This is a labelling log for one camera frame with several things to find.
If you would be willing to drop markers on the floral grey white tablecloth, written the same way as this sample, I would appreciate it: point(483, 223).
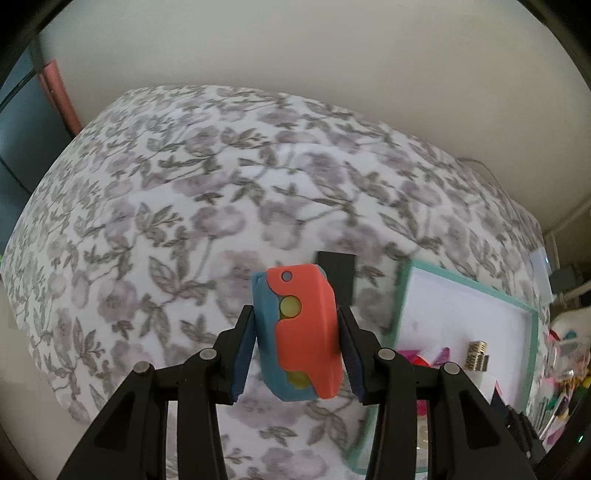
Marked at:
point(140, 241)

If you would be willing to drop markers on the black gold patterned lighter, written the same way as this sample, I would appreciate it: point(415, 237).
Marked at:
point(477, 358)

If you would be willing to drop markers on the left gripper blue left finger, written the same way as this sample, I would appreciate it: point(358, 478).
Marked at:
point(245, 339)

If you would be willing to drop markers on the pink rolled mat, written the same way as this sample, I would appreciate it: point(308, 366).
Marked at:
point(54, 89)

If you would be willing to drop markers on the pink translucent lighter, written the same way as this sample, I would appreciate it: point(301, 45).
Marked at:
point(430, 357)

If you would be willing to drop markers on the black plugged charger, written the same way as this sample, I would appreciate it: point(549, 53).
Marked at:
point(566, 278)

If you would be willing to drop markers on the teal rimmed white tray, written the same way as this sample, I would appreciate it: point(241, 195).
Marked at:
point(467, 438)

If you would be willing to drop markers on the dark blue cabinet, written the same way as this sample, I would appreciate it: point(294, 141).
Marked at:
point(32, 136)

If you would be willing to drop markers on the black usb charger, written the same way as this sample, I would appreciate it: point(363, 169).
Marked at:
point(340, 269)

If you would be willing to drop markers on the white power strip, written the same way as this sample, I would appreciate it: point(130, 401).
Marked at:
point(542, 272)

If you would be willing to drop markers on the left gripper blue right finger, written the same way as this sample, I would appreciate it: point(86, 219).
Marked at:
point(351, 345)

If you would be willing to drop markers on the orange blue toy knife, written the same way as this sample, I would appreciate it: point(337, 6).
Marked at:
point(297, 332)

